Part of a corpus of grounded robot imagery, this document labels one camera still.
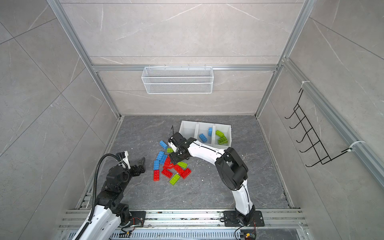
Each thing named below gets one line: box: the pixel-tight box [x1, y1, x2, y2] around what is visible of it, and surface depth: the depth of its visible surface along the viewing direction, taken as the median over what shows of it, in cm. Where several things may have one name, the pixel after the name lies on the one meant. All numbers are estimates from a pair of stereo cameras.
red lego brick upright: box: [153, 169, 160, 182], surface depth 89 cm
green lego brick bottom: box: [169, 173, 181, 186], surface depth 87 cm
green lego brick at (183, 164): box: [177, 161, 188, 169], surface depth 94 cm
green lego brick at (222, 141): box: [217, 136, 228, 145], surface depth 103 cm
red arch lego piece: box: [163, 154, 174, 169], surface depth 94 cm
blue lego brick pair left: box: [156, 151, 165, 161], surface depth 97 cm
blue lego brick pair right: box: [159, 154, 168, 165], surface depth 95 cm
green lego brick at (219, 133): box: [215, 130, 225, 138], surface depth 107 cm
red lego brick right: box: [181, 168, 192, 179], surface depth 90 cm
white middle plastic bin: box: [194, 121, 216, 147], surface depth 106 cm
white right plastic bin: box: [211, 123, 232, 150], surface depth 104 cm
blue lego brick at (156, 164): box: [153, 160, 160, 170], surface depth 92 cm
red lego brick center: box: [173, 164, 184, 176], surface depth 91 cm
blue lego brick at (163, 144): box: [159, 140, 168, 150], surface depth 102 cm
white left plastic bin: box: [179, 120, 199, 141], surface depth 108 cm
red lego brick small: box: [161, 168, 173, 179], surface depth 90 cm
